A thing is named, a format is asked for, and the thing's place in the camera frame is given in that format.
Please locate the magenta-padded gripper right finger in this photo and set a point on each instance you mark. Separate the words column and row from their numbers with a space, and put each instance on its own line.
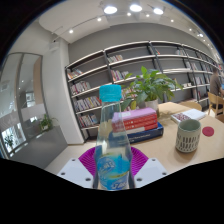
column 151, row 171

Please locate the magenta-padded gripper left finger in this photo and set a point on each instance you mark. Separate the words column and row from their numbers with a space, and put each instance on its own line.
column 75, row 171

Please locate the clear blue-capped drink bottle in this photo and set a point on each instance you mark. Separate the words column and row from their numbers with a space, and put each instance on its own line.
column 112, row 140

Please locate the dark blue book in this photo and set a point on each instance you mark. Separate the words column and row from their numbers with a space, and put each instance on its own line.
column 146, row 135

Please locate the red book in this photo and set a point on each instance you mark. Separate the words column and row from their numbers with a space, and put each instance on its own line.
column 143, row 127
column 140, row 122

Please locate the green patterned ceramic mug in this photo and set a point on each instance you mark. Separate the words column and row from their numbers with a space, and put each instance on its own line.
column 187, row 136

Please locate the small potted plant by window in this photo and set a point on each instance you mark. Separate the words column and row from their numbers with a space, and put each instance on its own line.
column 46, row 123

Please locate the pink book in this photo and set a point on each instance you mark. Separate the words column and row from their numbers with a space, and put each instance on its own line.
column 136, row 114

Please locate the white magazine with red print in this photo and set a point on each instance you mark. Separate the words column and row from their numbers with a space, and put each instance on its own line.
column 188, row 115

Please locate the flat round red coaster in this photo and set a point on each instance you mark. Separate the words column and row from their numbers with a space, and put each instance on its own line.
column 208, row 131

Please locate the green potted plant white pot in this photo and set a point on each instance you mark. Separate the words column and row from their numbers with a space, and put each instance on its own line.
column 150, row 85

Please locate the wooden slat-back chair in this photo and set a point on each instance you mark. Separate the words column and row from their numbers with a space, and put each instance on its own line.
column 215, row 101

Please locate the grey shelf unit with books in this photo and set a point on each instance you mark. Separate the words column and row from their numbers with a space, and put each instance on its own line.
column 100, row 76

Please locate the person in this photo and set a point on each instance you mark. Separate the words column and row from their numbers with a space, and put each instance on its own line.
column 215, row 83

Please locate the group of round ceiling lights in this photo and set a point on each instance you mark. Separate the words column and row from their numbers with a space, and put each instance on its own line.
column 136, row 8

